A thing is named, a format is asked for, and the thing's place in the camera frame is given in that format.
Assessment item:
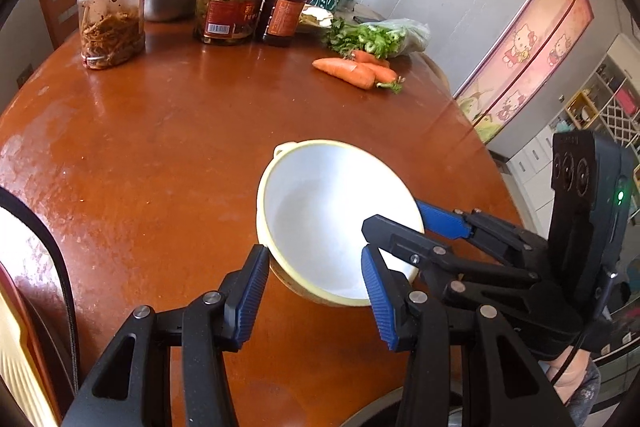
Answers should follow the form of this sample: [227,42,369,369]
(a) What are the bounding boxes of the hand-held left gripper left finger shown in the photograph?
[60,244,272,427]

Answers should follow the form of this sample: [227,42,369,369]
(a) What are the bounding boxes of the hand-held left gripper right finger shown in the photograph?
[360,245,576,427]

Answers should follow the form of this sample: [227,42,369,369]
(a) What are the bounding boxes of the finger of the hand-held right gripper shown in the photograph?
[415,200,551,270]
[361,214,543,308]

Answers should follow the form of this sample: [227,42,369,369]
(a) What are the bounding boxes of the yellow white two-handled bowl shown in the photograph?
[256,139,427,308]

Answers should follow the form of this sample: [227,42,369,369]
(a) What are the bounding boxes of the white cabinet shelving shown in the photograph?
[487,32,640,228]

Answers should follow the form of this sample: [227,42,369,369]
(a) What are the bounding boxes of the large carrot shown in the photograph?
[312,57,376,90]

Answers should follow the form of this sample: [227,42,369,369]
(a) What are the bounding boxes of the clear plastic bag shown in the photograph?
[360,19,432,55]

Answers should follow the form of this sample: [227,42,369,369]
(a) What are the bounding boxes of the pink cartoon cat poster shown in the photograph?
[452,0,596,145]

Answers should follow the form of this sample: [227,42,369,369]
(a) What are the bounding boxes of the bunch of green herbs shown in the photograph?
[322,18,408,60]

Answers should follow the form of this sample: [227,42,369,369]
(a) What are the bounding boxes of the beige food pieces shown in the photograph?
[299,6,335,30]

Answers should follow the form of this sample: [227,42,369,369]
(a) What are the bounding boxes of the dark sauce bottle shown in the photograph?
[256,0,315,48]

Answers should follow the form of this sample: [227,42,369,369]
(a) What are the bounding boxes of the orange-lidded pickle jar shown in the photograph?
[194,0,270,45]

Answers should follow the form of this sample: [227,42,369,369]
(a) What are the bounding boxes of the black-lidded jar of dried strips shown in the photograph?
[76,0,149,71]

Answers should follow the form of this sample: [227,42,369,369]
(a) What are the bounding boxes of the black cable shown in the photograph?
[0,187,81,395]

